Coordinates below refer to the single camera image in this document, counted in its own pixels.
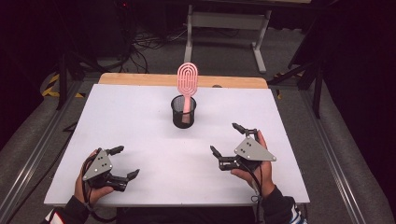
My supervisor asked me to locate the black mesh pen holder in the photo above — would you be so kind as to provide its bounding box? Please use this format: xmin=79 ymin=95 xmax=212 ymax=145
xmin=170 ymin=94 xmax=198 ymax=130

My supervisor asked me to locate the metal floor rail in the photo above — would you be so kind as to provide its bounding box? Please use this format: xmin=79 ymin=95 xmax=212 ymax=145
xmin=0 ymin=79 xmax=87 ymax=220
xmin=299 ymin=89 xmax=370 ymax=224

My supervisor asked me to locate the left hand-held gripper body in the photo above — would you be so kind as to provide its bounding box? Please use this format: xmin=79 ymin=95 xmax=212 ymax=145
xmin=81 ymin=148 xmax=129 ymax=192

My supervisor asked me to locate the bundle of black floor cables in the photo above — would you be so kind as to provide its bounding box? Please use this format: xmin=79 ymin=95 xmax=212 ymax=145
xmin=116 ymin=26 xmax=188 ymax=75

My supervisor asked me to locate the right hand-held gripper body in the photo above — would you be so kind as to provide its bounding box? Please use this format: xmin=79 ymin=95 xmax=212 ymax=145
xmin=218 ymin=136 xmax=277 ymax=172

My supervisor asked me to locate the person's left hand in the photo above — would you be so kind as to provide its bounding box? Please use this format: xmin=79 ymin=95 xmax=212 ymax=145
xmin=74 ymin=148 xmax=115 ymax=207

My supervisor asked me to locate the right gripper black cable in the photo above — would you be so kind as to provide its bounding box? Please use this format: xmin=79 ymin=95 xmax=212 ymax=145
xmin=241 ymin=161 xmax=265 ymax=224

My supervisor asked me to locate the yellow black hazard tape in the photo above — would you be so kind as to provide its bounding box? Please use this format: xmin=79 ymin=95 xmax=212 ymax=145
xmin=41 ymin=72 xmax=87 ymax=99

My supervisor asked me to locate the black metal stand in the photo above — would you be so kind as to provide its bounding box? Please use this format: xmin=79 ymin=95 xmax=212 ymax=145
xmin=267 ymin=55 xmax=326 ymax=119
xmin=55 ymin=50 xmax=106 ymax=111

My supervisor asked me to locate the pink hairbrush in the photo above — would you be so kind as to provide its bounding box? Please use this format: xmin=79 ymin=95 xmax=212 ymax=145
xmin=177 ymin=62 xmax=199 ymax=124

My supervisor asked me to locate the white metal desk frame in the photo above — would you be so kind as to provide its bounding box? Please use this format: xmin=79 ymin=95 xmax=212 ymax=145
xmin=183 ymin=4 xmax=273 ymax=75

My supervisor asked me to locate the person's right hand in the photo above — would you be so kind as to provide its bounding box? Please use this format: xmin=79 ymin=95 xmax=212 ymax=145
xmin=230 ymin=130 xmax=276 ymax=199

